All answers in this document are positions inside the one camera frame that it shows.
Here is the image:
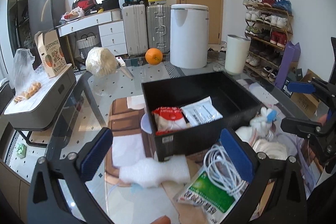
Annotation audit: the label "white charging cable bundle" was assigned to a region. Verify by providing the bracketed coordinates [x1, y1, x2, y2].
[203, 144, 250, 197]

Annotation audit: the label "green medicine granule packet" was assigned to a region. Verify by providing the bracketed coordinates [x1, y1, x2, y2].
[174, 168, 236, 223]

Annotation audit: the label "white blue plush toy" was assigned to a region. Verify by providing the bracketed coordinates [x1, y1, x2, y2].
[235, 107, 277, 145]

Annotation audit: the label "white foam wrap piece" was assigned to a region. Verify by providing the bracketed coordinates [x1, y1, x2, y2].
[119, 155, 191, 188]

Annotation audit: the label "clear white medicine pouch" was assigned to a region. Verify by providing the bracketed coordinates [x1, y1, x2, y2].
[181, 97, 223, 127]

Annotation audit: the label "red snack packet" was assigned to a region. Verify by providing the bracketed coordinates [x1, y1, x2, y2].
[151, 107, 187, 136]

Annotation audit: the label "bagged cream cotton pads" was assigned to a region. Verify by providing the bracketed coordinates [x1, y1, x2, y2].
[253, 139, 288, 160]

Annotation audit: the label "person left hand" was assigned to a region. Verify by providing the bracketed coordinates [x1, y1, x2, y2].
[151, 215, 171, 224]

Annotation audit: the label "purple yoga mat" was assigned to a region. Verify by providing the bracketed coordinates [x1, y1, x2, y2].
[274, 41, 301, 89]

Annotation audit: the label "shoe rack with shoes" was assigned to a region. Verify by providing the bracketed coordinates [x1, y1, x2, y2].
[243, 0, 293, 83]

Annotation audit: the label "black storage box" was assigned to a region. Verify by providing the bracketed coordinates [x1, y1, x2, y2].
[142, 72, 261, 161]

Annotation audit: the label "cream tumbler cup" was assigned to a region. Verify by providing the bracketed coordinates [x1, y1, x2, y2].
[224, 35, 251, 75]

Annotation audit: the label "grey white side table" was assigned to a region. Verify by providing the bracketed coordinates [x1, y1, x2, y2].
[0, 63, 77, 132]

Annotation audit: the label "anime print desk mat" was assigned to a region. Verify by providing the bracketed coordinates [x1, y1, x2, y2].
[105, 77, 326, 224]

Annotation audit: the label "large white cylindrical appliance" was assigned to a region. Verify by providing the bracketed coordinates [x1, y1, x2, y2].
[170, 4, 209, 69]

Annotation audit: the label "fruit carton box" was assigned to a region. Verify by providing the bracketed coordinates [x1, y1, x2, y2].
[34, 30, 67, 78]

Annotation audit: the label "wrapped white cabbage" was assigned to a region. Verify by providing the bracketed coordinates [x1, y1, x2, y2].
[85, 47, 118, 77]

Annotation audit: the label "woven laundry basket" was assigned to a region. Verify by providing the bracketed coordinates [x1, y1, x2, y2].
[76, 32, 101, 60]

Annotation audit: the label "orange fruit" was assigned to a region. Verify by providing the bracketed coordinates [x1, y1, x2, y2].
[145, 48, 163, 65]

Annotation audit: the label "silver suitcase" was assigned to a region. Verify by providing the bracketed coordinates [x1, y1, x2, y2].
[146, 5, 171, 53]

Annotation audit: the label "white desk with drawers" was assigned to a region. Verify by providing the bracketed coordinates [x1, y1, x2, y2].
[57, 11, 127, 56]

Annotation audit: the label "dark grey refrigerator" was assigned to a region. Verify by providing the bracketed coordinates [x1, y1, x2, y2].
[27, 0, 66, 57]

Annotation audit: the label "white suitcase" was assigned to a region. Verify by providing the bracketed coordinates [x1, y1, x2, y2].
[122, 5, 148, 56]

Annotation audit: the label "white handled knife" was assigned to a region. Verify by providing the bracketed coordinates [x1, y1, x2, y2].
[116, 57, 134, 79]

